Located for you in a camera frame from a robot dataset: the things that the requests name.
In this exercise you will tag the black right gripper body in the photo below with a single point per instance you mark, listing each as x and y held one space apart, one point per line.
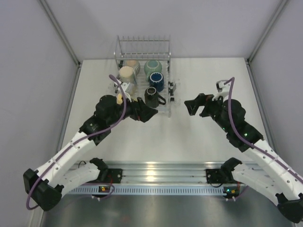
212 108

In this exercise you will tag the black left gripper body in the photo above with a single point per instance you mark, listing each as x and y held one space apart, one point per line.
130 110

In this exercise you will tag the yellow cream cup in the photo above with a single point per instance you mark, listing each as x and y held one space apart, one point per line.
119 99

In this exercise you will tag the black mug cream interior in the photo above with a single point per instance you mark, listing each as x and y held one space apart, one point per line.
152 98

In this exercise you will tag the dark blue mug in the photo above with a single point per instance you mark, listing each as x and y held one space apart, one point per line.
156 80

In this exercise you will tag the tall cream painted mug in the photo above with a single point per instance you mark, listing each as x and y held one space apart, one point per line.
126 74

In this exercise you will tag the cream ribbed cup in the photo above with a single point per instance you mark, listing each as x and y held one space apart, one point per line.
134 64

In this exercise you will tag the green ceramic mug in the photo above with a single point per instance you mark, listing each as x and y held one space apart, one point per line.
152 66

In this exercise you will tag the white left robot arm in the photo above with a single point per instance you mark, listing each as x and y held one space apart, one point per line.
49 183

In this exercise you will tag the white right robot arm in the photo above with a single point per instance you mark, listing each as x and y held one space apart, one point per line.
280 184

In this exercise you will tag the clear acrylic dish rack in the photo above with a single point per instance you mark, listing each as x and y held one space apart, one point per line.
143 49

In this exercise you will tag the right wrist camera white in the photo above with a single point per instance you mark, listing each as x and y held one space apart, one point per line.
223 88

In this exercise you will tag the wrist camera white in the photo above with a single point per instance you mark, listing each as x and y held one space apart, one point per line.
223 88
127 88

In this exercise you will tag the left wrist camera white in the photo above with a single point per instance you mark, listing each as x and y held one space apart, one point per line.
127 88

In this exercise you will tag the aluminium mounting rail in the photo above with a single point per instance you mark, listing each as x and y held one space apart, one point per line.
165 173

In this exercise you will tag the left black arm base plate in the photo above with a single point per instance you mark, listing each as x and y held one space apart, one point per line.
111 175

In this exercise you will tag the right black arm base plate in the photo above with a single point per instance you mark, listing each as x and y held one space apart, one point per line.
215 176

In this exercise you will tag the grey slotted cable duct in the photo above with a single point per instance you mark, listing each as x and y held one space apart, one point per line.
148 190

